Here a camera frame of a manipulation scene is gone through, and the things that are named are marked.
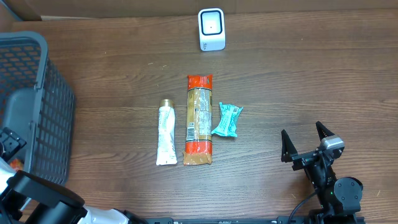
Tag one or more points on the white barcode scanner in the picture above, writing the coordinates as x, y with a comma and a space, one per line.
211, 29

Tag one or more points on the grey plastic shopping basket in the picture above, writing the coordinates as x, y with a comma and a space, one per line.
38, 104

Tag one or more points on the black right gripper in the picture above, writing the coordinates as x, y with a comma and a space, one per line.
288, 150

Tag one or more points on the orange pasta package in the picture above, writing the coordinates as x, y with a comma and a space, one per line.
198, 143

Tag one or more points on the small orange snack packet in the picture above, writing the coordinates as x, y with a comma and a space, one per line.
17, 165

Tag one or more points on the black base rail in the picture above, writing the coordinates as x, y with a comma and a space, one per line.
278, 220

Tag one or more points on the teal snack bar wrapper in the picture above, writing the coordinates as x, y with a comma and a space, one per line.
229, 115

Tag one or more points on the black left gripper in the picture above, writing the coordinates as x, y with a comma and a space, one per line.
18, 141

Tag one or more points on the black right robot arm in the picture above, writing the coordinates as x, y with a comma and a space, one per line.
339, 198

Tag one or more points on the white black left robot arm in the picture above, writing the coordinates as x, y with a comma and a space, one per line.
57, 204

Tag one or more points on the white tube gold cap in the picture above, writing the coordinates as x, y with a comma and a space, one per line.
166, 154

